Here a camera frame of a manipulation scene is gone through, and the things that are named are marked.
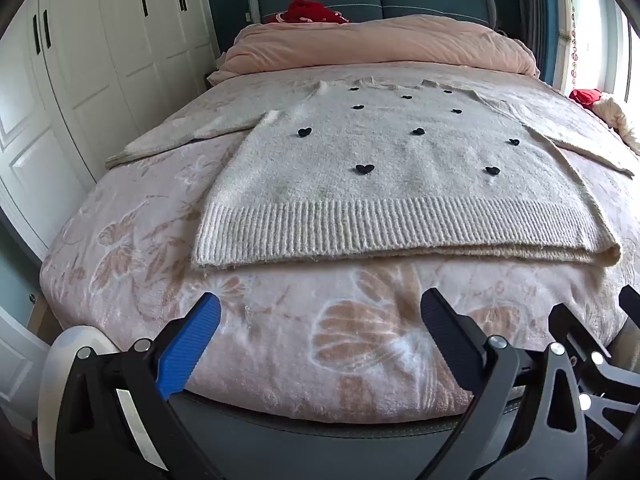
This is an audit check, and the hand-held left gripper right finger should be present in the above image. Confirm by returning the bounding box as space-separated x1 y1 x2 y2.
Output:
420 287 589 480

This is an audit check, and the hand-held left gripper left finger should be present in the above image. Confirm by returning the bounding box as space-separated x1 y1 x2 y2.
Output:
52 291 223 480

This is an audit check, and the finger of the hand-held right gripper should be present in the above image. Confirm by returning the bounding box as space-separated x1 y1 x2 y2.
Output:
618 284 640 328
547 303 640 411

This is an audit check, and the cream sweater with black hearts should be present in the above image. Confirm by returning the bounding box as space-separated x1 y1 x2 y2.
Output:
105 77 636 271

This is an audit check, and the white round stool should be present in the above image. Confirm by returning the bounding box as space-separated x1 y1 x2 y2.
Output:
37 325 127 480

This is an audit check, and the white low cabinet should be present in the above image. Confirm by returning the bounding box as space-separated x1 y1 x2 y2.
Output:
0 294 67 413

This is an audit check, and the cream crumpled cloth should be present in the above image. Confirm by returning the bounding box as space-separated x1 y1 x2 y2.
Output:
591 92 640 157

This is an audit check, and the small red cloth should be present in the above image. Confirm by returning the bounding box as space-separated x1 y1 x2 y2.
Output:
569 88 604 109

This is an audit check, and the window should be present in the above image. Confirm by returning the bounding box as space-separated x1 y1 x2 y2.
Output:
562 0 640 108

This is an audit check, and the white wardrobe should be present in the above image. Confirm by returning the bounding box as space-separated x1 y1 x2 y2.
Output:
0 0 222 261

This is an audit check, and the hanging red bead garland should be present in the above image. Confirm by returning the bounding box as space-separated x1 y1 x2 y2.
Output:
569 0 582 63

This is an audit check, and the pink duvet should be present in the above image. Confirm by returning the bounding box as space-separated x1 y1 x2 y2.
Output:
207 15 541 86

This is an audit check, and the dark grey bed frame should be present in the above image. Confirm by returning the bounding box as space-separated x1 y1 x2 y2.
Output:
172 389 532 480

